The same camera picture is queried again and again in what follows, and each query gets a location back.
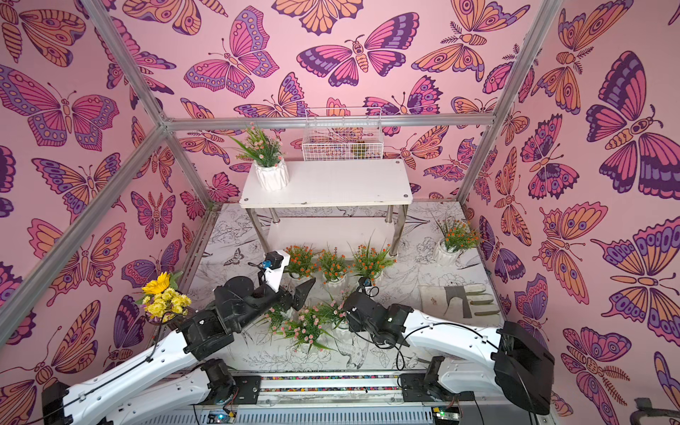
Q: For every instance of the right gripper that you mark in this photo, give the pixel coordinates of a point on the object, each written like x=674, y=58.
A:
x=351, y=306

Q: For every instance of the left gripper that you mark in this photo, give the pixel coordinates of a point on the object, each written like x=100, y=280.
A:
x=299, y=298

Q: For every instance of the pink flower pot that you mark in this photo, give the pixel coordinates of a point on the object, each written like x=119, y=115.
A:
x=268, y=161
x=332, y=315
x=276, y=318
x=309, y=331

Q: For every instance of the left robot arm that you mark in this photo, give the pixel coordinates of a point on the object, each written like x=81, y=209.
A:
x=179, y=370

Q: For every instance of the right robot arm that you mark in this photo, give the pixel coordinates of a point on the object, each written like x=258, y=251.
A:
x=506, y=360

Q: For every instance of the white two-tier rack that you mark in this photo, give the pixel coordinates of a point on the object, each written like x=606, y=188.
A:
x=340, y=183

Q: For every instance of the orange flower pot left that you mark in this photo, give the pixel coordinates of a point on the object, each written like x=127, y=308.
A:
x=302, y=264

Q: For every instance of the orange flower pot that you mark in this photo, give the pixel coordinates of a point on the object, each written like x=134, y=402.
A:
x=302, y=264
x=457, y=240
x=369, y=263
x=333, y=267

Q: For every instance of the orange flower pot middle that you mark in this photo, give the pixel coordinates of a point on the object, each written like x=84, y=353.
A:
x=333, y=267

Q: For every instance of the orange flower pot far right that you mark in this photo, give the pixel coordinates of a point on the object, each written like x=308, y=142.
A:
x=457, y=240

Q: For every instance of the yellow flower bouquet vase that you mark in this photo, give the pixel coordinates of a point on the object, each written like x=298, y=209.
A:
x=162, y=300

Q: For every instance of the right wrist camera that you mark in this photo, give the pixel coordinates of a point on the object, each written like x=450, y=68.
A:
x=367, y=286

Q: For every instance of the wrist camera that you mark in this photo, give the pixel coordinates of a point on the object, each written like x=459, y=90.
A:
x=367, y=286
x=271, y=269

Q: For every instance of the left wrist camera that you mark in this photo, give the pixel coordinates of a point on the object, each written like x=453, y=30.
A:
x=271, y=269

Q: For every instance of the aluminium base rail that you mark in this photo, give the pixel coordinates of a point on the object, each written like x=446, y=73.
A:
x=373, y=397

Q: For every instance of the white wire basket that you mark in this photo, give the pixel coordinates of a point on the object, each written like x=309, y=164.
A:
x=334, y=133

